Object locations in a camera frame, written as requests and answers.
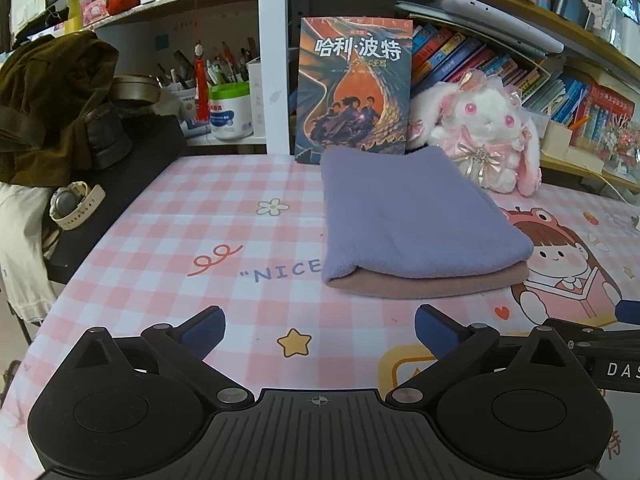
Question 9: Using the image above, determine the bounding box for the fantasy novel book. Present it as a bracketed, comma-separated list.
[294, 16, 414, 166]

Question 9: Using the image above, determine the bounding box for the olive round tin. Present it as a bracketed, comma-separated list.
[111, 75, 162, 107]

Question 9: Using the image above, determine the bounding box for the white pink plush bunny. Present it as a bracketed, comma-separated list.
[407, 71, 544, 197]

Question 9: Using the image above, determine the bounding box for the white shelf post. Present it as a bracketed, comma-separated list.
[257, 0, 292, 156]

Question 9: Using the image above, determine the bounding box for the row of colourful books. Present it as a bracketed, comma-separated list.
[410, 22, 640, 161]

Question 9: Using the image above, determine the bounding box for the red tassel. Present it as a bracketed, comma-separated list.
[194, 42, 211, 122]

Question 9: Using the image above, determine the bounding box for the white garment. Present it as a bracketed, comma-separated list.
[0, 182, 62, 324]

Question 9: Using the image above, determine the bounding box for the olive green jacket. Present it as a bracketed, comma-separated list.
[0, 31, 122, 189]

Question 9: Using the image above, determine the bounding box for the wooden bookshelf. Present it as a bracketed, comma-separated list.
[287, 0, 640, 191]

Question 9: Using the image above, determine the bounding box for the cream cardboard box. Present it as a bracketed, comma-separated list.
[541, 120, 574, 162]

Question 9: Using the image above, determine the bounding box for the white jar with green lid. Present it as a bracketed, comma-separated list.
[209, 82, 253, 142]

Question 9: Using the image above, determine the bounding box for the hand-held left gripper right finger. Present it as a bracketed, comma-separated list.
[386, 304, 571, 409]

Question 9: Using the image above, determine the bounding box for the pink checked cartoon tablecloth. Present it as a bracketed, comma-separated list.
[0, 154, 640, 471]

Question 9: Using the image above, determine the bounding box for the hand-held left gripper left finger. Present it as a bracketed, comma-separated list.
[70, 306, 256, 409]

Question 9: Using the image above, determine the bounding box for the black box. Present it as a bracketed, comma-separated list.
[47, 114, 189, 285]

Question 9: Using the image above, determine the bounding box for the grey tablet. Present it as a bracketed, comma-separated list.
[395, 0, 566, 59]

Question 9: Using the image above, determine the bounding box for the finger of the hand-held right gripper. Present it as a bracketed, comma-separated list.
[544, 299, 640, 348]

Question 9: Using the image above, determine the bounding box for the white carton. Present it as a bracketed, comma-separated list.
[247, 57, 267, 138]

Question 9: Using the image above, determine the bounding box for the purple and pink sweater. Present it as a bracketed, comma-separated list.
[320, 147, 536, 302]

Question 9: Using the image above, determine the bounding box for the white wrist watch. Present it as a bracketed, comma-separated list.
[49, 182, 107, 231]

